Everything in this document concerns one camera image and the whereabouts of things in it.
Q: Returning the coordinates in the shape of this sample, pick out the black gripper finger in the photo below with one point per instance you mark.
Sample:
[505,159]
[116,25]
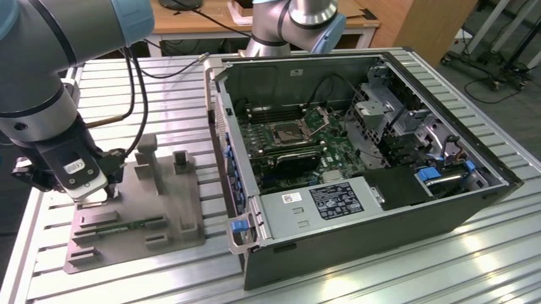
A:
[31,172]
[115,185]

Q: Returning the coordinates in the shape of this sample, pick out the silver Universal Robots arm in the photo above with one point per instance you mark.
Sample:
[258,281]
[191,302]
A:
[46,63]

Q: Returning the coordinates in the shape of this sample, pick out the blue slot clip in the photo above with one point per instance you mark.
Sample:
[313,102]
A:
[227,151]

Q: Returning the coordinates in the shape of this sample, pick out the black RAM slot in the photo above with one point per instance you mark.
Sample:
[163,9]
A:
[274,108]
[274,111]
[274,115]
[274,119]

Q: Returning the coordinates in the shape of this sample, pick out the CPU socket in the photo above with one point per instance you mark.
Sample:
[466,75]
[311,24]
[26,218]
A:
[289,133]

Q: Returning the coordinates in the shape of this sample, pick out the green RAM stick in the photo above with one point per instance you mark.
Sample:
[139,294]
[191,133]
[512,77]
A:
[122,228]

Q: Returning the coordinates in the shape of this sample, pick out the grey parts rack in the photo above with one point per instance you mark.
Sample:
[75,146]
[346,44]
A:
[168,202]

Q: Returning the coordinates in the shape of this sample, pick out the blue case latch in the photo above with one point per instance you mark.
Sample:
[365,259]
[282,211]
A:
[238,227]

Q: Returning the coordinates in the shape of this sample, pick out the thin locking lever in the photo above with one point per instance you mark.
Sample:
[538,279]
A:
[267,117]

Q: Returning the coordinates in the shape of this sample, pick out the grey power supply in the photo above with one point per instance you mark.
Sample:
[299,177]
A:
[291,218]

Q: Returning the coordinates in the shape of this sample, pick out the black expansion card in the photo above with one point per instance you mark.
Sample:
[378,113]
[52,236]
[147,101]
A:
[295,164]

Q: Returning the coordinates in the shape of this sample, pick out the wooden desk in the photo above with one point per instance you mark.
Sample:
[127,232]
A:
[182,23]

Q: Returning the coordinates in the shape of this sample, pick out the black round base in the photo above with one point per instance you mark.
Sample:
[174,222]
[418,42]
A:
[182,3]

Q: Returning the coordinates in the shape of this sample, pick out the green motherboard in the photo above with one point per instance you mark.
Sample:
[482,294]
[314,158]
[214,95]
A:
[334,152]

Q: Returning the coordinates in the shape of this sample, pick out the small silver heatsink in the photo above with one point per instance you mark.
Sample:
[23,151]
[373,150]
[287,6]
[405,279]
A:
[338,176]

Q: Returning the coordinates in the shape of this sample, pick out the white open box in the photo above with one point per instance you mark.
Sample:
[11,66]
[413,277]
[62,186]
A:
[238,19]

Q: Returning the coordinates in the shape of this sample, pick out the black open PC case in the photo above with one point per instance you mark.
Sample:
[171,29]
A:
[338,259]

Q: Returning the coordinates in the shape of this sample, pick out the metal drive cage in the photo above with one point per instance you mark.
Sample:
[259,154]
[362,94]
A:
[371,111]

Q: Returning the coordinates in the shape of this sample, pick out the black plastic shroud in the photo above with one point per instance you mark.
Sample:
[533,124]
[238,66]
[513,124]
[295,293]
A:
[397,187]

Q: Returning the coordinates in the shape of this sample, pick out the blue disk carrier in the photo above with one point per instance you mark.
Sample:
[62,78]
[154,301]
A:
[428,175]

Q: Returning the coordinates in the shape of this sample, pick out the wooden cabinet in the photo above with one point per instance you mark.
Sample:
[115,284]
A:
[422,31]

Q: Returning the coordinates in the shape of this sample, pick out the black wheeled base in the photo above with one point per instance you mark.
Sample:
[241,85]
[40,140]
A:
[477,60]

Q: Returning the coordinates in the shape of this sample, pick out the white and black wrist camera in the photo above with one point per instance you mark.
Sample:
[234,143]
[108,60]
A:
[80,177]

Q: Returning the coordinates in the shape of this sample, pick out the white metal frame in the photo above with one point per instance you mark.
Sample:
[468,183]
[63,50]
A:
[477,35]

